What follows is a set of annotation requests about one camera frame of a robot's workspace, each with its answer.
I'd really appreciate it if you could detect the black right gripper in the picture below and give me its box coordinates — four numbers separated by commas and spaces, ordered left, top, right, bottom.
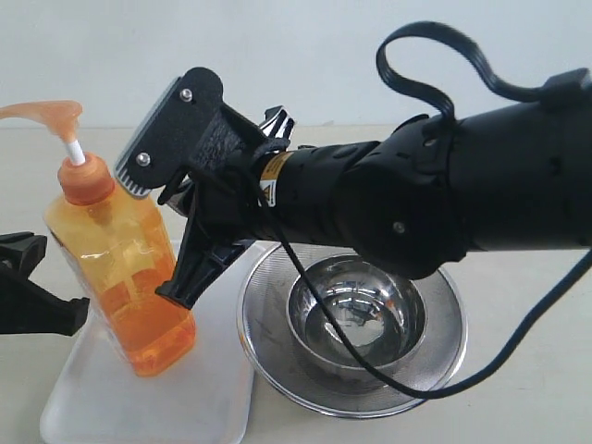
155, 104, 293, 309

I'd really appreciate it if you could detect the orange pump soap bottle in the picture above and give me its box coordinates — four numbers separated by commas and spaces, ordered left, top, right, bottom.
1, 100, 196, 377

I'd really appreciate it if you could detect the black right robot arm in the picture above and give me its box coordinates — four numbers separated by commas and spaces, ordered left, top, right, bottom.
156, 69, 591, 308

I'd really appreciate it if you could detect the small stainless steel bowl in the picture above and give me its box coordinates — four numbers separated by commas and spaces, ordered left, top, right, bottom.
286, 253, 426, 378

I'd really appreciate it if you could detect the steel mesh strainer basket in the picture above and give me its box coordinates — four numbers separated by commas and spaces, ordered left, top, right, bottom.
237, 244, 467, 419

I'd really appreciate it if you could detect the white rectangular plastic tray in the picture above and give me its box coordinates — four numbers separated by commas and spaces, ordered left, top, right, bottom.
40, 242, 267, 443

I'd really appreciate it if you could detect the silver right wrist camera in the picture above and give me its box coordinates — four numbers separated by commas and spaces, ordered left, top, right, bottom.
114, 67, 223, 199

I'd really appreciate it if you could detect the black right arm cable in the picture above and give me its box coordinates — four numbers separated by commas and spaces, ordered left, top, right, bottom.
240, 20, 592, 401

